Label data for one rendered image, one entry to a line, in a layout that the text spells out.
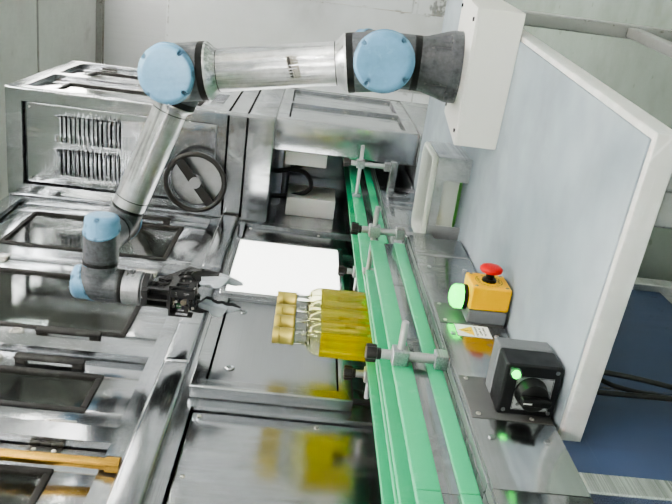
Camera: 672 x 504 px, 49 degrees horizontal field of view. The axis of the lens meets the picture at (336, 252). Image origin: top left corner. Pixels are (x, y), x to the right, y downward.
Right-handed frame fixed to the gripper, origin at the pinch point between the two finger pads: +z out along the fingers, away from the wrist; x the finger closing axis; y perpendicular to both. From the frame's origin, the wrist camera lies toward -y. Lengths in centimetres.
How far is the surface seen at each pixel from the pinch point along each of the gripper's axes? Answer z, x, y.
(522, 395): 44, 19, 66
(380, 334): 29.9, 5.9, 24.8
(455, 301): 41, 18, 34
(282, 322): 10.9, 0.5, 12.9
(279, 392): 11.9, -12.3, 19.3
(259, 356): 6.6, -12.8, 4.0
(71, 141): -67, 6, -98
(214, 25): -57, 30, -370
